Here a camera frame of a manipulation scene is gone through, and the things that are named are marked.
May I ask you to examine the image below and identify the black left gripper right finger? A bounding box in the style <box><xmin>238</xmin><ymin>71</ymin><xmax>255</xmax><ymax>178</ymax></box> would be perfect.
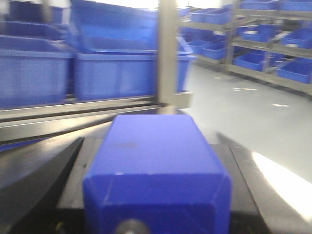
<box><xmin>211</xmin><ymin>133</ymin><xmax>312</xmax><ymax>234</ymax></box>

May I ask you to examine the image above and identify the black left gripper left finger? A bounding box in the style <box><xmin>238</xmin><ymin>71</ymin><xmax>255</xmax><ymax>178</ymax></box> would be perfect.
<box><xmin>0</xmin><ymin>137</ymin><xmax>103</xmax><ymax>234</ymax></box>

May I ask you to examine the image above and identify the stainless steel shelf frame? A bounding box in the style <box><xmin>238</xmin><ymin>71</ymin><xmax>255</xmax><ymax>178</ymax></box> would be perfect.
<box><xmin>0</xmin><ymin>0</ymin><xmax>193</xmax><ymax>145</ymax></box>

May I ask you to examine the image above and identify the large blue plastic bin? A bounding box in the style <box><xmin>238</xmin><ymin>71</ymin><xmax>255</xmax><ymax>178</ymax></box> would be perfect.
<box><xmin>70</xmin><ymin>0</ymin><xmax>195</xmax><ymax>102</ymax></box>

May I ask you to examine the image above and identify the blue bottle-shaped plastic part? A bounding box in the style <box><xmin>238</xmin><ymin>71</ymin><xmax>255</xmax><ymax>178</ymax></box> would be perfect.
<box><xmin>83</xmin><ymin>114</ymin><xmax>232</xmax><ymax>234</ymax></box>

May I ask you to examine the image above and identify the blue bin far left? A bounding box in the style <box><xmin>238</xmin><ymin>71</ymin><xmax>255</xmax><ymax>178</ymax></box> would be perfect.
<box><xmin>0</xmin><ymin>0</ymin><xmax>73</xmax><ymax>109</ymax></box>

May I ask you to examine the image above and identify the steel right shelf rack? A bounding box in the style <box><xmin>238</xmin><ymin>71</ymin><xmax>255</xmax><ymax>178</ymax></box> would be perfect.
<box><xmin>178</xmin><ymin>0</ymin><xmax>312</xmax><ymax>96</ymax></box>

